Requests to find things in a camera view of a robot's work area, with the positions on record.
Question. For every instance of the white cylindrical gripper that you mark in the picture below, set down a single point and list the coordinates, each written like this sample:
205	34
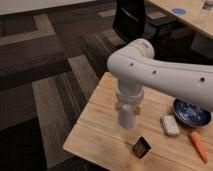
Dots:
132	100

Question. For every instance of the blue round disc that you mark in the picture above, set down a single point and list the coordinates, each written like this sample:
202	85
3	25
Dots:
178	11

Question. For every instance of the black office chair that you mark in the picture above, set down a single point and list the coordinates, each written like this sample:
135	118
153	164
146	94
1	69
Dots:
140	19

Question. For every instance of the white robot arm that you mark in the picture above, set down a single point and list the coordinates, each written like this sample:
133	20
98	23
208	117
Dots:
134	66

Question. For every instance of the orange carrot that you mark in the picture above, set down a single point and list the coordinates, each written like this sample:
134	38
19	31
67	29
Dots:
195	137

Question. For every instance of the light wooden background desk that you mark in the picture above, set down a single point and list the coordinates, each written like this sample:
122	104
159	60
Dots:
196	17

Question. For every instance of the dark blue bowl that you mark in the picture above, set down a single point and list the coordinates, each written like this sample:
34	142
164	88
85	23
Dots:
191	115

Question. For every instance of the dark brown eraser block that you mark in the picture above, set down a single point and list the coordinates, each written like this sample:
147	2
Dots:
141	148

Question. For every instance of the white ceramic cup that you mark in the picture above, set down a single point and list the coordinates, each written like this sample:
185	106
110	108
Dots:
126	117

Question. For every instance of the small dark object on desk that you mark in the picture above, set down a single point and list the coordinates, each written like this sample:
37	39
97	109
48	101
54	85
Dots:
207	5

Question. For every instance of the white sponge block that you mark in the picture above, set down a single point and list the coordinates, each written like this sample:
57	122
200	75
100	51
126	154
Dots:
170	125

